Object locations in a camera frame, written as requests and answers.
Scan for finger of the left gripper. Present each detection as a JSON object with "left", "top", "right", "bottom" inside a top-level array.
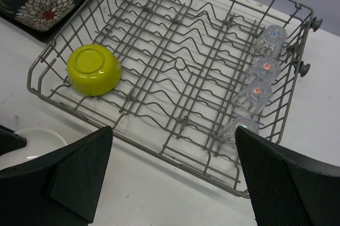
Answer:
[{"left": 0, "top": 125, "right": 27, "bottom": 156}]

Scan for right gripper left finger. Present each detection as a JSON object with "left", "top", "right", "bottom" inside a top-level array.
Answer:
[{"left": 1, "top": 127, "right": 113, "bottom": 225}]

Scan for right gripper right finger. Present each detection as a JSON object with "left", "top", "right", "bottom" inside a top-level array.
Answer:
[{"left": 235, "top": 127, "right": 339, "bottom": 225}]

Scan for orange bowl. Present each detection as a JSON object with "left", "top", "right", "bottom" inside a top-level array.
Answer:
[{"left": 1, "top": 128, "right": 68, "bottom": 170}]

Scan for clear glass cup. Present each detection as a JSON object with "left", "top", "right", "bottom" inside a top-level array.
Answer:
[
  {"left": 217, "top": 116, "right": 259, "bottom": 152},
  {"left": 231, "top": 80, "right": 273, "bottom": 117},
  {"left": 244, "top": 57, "right": 281, "bottom": 85},
  {"left": 252, "top": 25, "right": 287, "bottom": 58}
]

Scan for yellow-green bowl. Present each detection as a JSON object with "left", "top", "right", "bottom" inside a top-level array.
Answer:
[{"left": 67, "top": 44, "right": 122, "bottom": 97}]

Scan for grey wire dish rack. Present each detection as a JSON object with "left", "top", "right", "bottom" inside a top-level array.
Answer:
[{"left": 27, "top": 0, "right": 322, "bottom": 198}]

